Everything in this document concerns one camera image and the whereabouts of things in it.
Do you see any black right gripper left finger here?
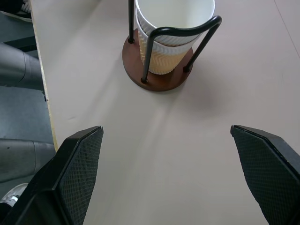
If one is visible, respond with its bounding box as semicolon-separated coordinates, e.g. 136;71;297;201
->
0;126;104;225

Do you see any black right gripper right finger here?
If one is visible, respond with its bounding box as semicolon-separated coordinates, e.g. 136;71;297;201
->
230;124;300;225

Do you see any yellow ribbed paper cup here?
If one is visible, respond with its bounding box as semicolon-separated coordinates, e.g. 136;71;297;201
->
135;0;216;46
137;22;200;75

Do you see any white grey shoe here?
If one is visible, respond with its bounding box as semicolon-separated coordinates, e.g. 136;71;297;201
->
0;182;30;208

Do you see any grey rounded left robot leg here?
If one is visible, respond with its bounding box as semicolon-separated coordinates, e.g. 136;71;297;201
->
0;41;45;91

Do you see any black sneaker with white laces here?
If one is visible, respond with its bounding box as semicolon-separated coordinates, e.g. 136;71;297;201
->
0;0;33;23

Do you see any brown cup holder stand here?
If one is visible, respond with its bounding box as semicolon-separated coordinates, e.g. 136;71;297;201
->
122;0;223;92

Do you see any black metal table frame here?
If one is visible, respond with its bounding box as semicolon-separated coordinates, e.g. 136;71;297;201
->
3;34;38;53

